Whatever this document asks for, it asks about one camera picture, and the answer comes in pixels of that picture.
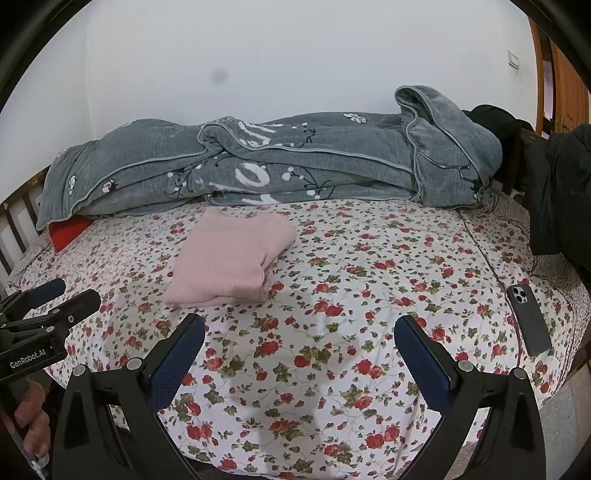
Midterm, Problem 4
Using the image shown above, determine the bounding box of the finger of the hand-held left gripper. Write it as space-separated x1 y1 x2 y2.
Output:
44 290 101 331
0 278 66 319

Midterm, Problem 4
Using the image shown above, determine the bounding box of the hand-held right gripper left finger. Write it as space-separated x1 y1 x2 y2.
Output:
52 313 206 480

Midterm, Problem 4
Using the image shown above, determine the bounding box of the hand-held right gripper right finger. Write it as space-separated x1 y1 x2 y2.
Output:
394 315 548 480

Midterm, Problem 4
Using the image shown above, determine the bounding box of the pink knit sweater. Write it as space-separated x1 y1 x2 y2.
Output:
164 207 298 308

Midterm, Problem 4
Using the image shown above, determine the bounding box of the person's left hand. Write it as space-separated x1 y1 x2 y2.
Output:
0 378 51 467

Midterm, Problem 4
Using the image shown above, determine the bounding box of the red pillow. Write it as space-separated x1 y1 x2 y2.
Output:
48 216 95 252

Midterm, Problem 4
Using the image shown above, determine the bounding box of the wooden bed headboard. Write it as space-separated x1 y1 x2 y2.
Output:
0 168 51 278

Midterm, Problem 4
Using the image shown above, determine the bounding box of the black phone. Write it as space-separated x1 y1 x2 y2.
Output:
506 282 552 357

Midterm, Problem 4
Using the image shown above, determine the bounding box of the floral bed sheet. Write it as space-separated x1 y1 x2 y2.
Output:
7 196 587 478

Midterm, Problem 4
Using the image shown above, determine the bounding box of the black puffer jacket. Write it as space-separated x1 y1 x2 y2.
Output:
526 124 591 268

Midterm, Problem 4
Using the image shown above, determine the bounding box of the dark wooden chair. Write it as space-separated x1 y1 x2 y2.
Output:
501 129 532 197

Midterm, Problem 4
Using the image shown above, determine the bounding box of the grey printed blanket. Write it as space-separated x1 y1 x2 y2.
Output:
37 85 504 232

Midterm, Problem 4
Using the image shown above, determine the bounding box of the black garment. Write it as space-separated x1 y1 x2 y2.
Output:
462 105 534 139

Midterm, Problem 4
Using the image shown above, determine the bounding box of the wooden door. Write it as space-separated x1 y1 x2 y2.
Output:
529 18 591 134

